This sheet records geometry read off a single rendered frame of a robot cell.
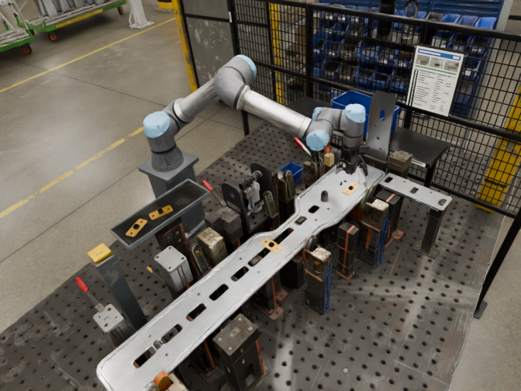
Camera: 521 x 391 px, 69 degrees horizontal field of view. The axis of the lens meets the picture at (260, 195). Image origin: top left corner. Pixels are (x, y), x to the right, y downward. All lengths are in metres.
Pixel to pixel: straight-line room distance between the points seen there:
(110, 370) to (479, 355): 1.91
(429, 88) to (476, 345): 1.44
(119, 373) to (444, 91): 1.70
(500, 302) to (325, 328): 1.43
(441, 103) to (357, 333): 1.10
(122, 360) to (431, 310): 1.16
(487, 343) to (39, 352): 2.24
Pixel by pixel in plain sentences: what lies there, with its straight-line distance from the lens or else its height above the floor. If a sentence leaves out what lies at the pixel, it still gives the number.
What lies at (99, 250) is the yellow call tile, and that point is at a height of 1.16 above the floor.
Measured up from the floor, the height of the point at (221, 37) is 0.88.
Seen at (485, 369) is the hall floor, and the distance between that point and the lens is 2.49.
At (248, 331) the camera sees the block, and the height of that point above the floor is 1.03.
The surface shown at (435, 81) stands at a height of 1.31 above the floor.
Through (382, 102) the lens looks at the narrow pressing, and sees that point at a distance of 1.75.
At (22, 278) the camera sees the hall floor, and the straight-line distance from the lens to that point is 3.29.
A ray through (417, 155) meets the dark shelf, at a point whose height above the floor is 1.03.
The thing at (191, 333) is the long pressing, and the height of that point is 1.00.
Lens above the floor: 2.09
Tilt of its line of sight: 41 degrees down
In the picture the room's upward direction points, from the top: 7 degrees counter-clockwise
